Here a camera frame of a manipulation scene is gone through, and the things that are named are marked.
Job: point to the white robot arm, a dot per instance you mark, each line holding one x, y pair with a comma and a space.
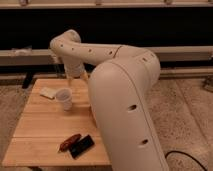
118, 78

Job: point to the long grey beam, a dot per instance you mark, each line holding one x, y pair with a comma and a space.
28, 56

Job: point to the white sponge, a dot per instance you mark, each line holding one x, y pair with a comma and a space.
48, 93

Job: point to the wooden table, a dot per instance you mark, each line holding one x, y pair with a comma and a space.
44, 125

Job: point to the black rectangular block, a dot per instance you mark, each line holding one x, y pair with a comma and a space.
81, 146

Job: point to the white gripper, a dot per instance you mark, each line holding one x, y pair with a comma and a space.
75, 70

